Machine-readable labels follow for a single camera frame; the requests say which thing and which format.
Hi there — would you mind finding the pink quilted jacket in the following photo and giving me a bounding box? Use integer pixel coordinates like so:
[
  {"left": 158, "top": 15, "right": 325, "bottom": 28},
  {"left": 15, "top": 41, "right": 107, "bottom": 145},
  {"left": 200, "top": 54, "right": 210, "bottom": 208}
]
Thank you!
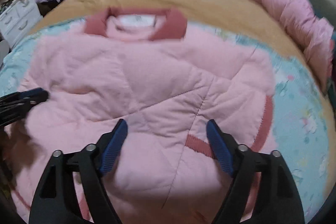
[{"left": 10, "top": 9, "right": 276, "bottom": 223}]

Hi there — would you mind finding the white drawer dresser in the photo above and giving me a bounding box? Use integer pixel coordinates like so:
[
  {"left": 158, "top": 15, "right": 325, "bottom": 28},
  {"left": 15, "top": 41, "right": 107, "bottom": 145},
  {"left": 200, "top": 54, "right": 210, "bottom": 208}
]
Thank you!
[{"left": 0, "top": 0, "right": 43, "bottom": 50}]

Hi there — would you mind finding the pink floral comforter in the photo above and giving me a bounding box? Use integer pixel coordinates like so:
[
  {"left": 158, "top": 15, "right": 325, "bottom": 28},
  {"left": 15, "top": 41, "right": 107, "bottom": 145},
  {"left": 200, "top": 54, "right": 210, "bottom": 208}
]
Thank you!
[{"left": 253, "top": 0, "right": 335, "bottom": 93}]

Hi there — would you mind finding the grey padded headboard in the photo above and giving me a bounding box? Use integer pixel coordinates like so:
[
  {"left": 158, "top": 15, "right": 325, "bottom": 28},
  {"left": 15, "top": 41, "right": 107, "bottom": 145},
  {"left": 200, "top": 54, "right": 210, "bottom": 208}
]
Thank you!
[{"left": 309, "top": 0, "right": 335, "bottom": 27}]

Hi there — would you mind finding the tan bed sheet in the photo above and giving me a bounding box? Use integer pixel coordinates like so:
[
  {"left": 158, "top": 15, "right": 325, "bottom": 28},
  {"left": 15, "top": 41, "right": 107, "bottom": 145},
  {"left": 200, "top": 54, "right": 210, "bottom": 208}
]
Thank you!
[{"left": 36, "top": 0, "right": 294, "bottom": 48}]

